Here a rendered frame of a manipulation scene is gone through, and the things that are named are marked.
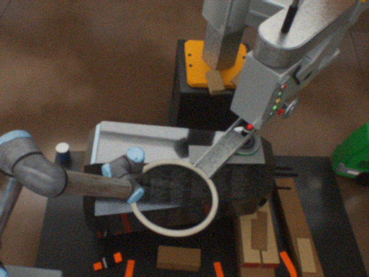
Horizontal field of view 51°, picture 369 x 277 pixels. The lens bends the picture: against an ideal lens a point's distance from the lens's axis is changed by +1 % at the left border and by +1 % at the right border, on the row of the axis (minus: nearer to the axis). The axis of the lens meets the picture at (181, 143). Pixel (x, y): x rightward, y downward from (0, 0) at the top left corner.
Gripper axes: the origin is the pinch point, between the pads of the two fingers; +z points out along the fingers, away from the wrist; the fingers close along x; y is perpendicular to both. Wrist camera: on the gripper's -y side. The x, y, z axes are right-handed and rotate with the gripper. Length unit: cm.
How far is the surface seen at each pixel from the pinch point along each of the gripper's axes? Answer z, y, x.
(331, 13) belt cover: -91, -73, 74
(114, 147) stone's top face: 3.3, -27.9, -20.8
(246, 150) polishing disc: -4, -48, 59
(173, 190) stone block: 14.7, -16.6, 21.7
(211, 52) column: -15, -122, 20
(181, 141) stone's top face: 0.7, -44.8, 18.2
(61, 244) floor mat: 86, 6, -46
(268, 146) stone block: 1, -61, 74
